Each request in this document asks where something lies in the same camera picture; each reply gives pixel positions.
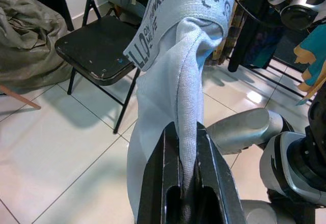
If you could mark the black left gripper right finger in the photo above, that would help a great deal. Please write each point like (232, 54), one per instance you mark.
(219, 175)

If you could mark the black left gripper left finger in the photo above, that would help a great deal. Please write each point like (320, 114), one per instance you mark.
(155, 180)

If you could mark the light blue printed garment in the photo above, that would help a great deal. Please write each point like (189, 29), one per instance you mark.
(165, 81)

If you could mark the black metal clothes rack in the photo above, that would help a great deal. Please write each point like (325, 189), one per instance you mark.
(290, 65)

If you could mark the black garment with green print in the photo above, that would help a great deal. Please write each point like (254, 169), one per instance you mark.
(254, 38)

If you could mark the black folding chair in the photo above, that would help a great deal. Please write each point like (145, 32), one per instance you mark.
(96, 51)

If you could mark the white plastic chair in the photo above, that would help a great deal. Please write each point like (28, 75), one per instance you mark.
(23, 99)

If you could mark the olive green bag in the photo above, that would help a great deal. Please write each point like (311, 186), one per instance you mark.
(30, 43)

